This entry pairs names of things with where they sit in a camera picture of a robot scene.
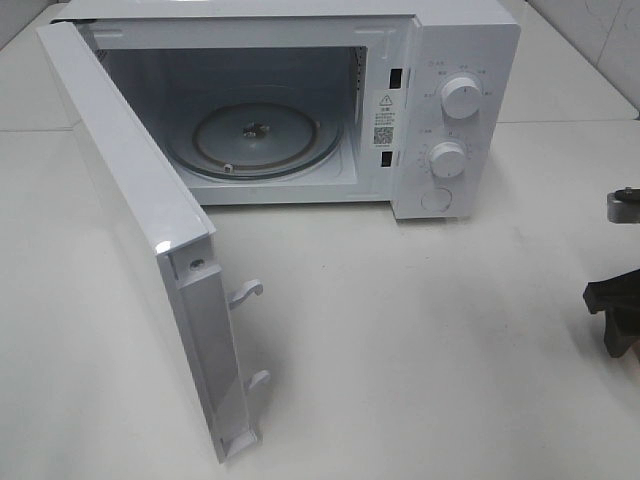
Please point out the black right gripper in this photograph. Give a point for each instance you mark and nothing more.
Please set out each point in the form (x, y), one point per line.
(618, 298)

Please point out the round white door button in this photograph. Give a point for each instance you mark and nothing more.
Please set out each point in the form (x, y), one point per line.
(437, 200)

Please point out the white microwave door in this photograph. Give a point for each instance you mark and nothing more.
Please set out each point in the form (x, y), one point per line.
(166, 237)

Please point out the lower white dial knob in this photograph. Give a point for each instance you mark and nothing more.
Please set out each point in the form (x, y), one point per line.
(447, 160)

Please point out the white dial knob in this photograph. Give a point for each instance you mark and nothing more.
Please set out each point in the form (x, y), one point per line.
(447, 160)
(461, 95)

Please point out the upper white dial knob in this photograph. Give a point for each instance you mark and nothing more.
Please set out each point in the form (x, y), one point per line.
(461, 95)

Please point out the white microwave oven body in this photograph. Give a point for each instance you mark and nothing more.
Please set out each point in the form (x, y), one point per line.
(159, 53)

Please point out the white warning label sticker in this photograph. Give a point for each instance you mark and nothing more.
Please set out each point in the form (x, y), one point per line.
(385, 114)

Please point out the glass turntable tray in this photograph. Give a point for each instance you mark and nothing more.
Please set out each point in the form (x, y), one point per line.
(253, 133)

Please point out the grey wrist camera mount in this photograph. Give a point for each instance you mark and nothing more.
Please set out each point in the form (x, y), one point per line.
(623, 206)

